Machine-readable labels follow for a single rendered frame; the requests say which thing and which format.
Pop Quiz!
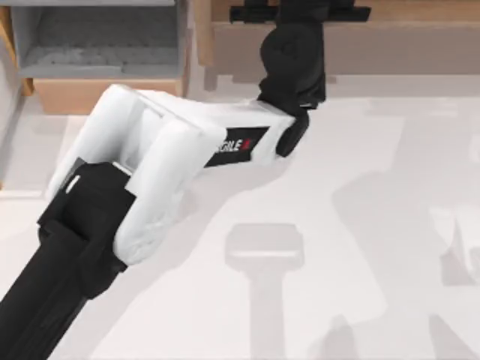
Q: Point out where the wooden cupboard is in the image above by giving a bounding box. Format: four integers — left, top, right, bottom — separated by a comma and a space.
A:
0, 0, 480, 98

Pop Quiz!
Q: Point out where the pale wooden drawer front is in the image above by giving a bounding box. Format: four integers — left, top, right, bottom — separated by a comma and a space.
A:
32, 76, 185, 115

